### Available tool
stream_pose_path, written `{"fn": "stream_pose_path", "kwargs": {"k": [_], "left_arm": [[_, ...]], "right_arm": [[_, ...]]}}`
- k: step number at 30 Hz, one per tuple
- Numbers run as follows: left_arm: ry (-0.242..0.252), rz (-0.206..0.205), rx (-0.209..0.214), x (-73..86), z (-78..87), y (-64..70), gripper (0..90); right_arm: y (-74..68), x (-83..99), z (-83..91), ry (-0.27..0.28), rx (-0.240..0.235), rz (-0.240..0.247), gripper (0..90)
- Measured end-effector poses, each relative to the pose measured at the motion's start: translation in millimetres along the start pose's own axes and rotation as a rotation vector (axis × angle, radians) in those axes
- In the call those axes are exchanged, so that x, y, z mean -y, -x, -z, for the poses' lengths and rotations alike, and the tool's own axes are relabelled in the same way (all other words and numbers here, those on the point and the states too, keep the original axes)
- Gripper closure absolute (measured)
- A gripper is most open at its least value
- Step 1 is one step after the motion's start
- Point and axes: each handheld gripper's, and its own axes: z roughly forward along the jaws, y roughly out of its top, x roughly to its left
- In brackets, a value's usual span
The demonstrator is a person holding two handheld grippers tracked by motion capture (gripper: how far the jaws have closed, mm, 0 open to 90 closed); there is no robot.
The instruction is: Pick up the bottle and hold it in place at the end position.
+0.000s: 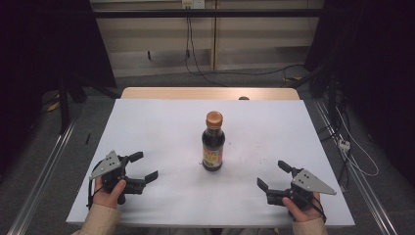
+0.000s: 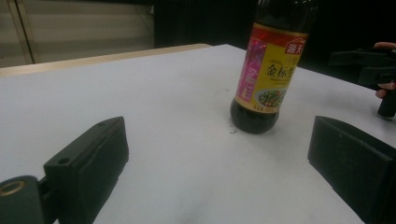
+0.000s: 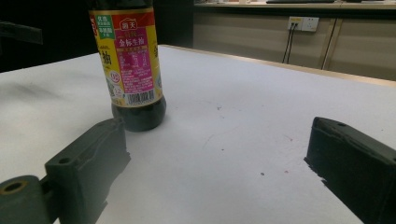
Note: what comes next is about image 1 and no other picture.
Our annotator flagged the person's left hand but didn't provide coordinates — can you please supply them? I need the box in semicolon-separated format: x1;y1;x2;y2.
92;177;128;210

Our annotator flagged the metal floor rail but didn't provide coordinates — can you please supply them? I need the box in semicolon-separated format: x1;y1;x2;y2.
312;98;399;235
6;119;78;235

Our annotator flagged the black hanging cable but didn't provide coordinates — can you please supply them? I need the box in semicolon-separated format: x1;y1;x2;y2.
184;16;227;87

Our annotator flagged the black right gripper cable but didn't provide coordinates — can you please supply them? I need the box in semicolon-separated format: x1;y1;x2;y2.
309;195;328;223

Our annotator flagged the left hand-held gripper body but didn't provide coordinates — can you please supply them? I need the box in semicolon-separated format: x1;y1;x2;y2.
88;150;147;206

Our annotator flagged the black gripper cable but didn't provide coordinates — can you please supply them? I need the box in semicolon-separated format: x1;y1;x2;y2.
86;160;105;210
309;195;328;223

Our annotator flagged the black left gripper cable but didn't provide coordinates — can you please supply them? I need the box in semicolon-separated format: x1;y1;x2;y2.
86;160;105;210

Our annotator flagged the dark curtain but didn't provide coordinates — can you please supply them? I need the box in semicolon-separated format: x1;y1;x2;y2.
303;0;415;188
0;0;117;179

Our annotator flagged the person's right hand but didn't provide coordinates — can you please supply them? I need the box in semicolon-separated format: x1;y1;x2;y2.
282;192;326;223

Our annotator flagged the black metal stand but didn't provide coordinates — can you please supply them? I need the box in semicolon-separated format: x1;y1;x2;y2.
58;75;71;135

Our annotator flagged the white cable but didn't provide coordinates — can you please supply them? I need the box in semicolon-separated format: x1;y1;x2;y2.
335;107;380;177

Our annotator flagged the wooden table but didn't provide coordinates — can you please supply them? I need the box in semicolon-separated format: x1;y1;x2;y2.
120;86;300;101

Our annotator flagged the dark sauce bottle orange cap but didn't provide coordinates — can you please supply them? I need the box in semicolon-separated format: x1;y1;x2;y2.
201;111;226;172

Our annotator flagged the black horizontal bar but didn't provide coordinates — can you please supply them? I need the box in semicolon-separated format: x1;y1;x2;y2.
92;8;327;20

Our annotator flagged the white board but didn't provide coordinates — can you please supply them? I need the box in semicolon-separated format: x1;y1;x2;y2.
66;98;356;228

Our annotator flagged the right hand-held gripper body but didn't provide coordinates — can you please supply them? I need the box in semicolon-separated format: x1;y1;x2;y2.
265;167;338;210

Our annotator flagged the white wall outlet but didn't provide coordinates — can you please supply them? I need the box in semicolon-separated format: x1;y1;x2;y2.
181;0;207;10

